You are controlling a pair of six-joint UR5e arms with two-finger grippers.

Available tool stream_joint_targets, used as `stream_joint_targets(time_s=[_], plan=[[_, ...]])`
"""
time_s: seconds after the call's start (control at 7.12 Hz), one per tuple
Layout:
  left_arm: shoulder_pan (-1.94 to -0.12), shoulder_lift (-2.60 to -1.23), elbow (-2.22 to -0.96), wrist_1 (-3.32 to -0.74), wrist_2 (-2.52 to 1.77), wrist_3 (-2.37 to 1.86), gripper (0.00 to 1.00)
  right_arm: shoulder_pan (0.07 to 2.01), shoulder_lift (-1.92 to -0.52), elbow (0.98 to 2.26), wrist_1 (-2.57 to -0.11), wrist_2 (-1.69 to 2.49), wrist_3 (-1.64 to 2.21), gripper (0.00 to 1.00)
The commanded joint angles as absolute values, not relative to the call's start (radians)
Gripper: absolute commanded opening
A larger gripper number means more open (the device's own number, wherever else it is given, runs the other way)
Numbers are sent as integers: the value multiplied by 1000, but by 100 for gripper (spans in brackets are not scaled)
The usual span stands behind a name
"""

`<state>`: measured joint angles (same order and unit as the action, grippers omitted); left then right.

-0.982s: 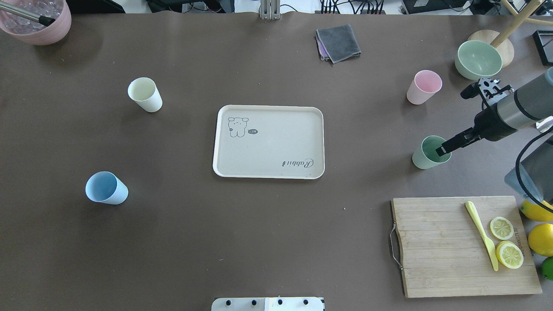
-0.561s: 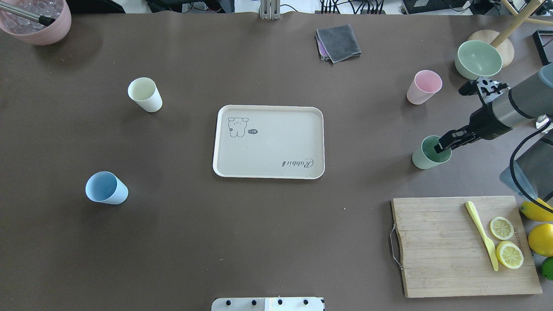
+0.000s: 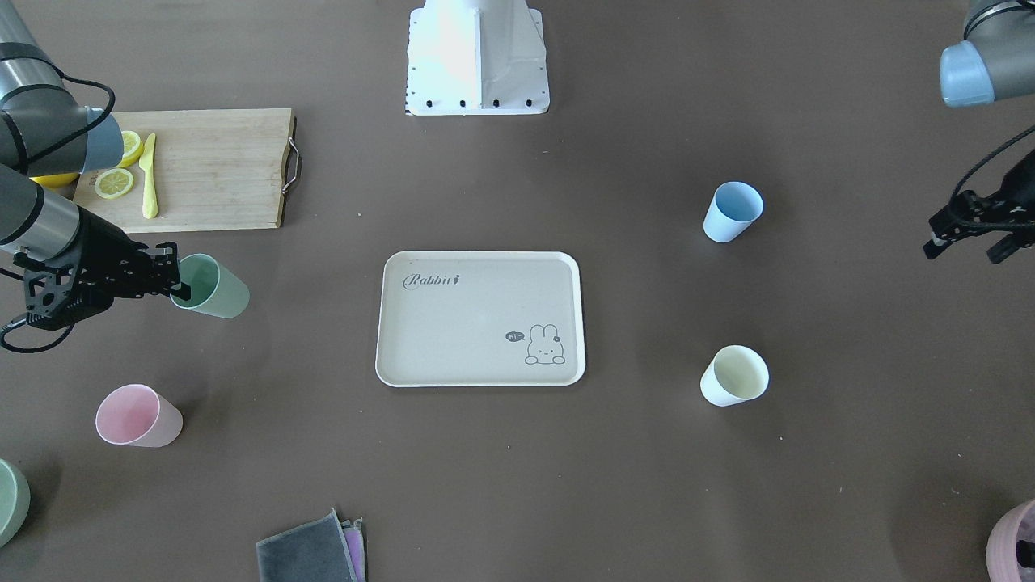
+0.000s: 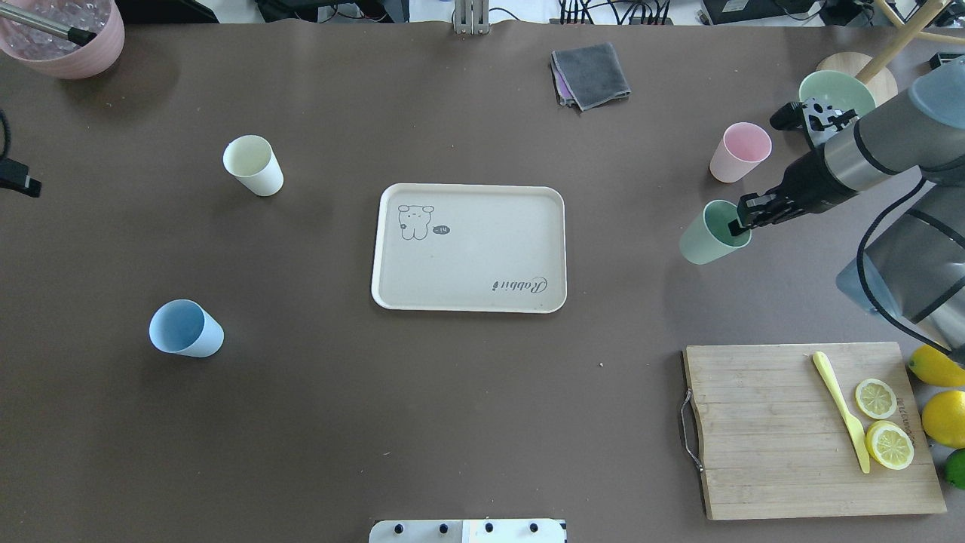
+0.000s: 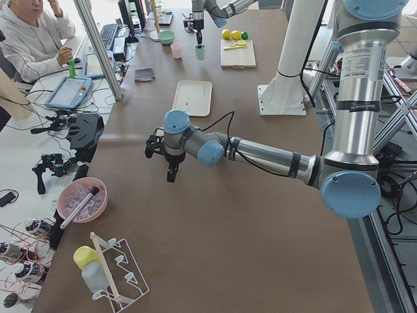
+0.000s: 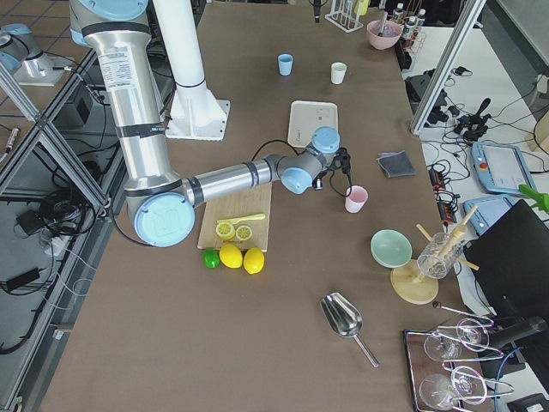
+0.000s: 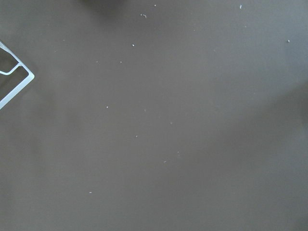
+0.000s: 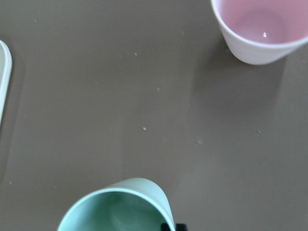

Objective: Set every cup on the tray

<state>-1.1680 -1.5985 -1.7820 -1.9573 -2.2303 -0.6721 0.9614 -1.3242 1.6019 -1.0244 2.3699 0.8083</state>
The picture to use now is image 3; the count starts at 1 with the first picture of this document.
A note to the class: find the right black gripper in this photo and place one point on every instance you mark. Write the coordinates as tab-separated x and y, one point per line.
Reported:
103	249

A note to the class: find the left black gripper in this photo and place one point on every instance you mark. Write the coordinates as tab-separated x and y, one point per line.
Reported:
1020	187

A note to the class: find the green cup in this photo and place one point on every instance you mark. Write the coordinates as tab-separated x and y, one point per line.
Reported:
215	290

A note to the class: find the blue cup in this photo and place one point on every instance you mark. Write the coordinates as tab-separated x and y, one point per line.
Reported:
734	207

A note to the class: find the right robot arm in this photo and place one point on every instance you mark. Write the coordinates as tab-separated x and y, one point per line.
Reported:
44	131

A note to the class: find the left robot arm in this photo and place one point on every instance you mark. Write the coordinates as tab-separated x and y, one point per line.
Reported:
994	61

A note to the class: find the cream rabbit tray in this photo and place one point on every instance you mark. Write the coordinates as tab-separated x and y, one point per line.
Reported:
480	318

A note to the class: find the yellow plastic knife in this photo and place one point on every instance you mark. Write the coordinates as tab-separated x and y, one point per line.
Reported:
150	204

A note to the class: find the lemon slice lower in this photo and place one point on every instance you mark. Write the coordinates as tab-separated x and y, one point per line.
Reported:
113	183

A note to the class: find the lemon slice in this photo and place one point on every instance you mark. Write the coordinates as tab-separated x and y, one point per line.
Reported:
113	183
133	146

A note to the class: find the bamboo cutting board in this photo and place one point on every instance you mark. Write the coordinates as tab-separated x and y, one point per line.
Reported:
214	170

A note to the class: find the lemon slice upper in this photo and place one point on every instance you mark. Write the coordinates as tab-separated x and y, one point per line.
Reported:
133	146

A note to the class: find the whole lemon near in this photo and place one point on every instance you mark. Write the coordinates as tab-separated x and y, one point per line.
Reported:
56	181

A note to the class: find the pink cup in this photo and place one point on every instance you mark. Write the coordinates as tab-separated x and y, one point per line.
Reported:
136	415

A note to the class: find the cream white cup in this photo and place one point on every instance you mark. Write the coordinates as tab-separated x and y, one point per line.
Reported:
736	374

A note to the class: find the green bowl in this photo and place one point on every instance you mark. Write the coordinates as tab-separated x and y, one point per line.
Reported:
15	500

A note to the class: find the pink bowl with ice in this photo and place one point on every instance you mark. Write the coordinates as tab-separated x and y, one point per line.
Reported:
1009	549

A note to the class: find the grey folded cloth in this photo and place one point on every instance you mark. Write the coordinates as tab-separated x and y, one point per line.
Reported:
314	551

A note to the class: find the purple folded cloth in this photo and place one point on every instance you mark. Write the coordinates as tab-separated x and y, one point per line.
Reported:
354	535

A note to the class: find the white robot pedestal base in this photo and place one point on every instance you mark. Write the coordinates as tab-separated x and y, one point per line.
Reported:
476	58

